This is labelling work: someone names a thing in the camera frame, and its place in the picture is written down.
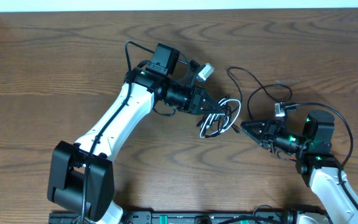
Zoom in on white USB cable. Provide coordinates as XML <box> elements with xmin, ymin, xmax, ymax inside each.
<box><xmin>199</xmin><ymin>98</ymin><xmax>242</xmax><ymax>139</ymax></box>

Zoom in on black USB cable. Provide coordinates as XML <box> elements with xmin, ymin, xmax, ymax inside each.
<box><xmin>197</xmin><ymin>67</ymin><xmax>293</xmax><ymax>139</ymax></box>

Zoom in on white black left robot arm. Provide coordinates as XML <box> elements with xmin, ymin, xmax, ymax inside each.
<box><xmin>47</xmin><ymin>44</ymin><xmax>223</xmax><ymax>223</ymax></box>

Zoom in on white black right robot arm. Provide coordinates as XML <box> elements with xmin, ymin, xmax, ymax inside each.
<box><xmin>241</xmin><ymin>110</ymin><xmax>358</xmax><ymax>223</ymax></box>

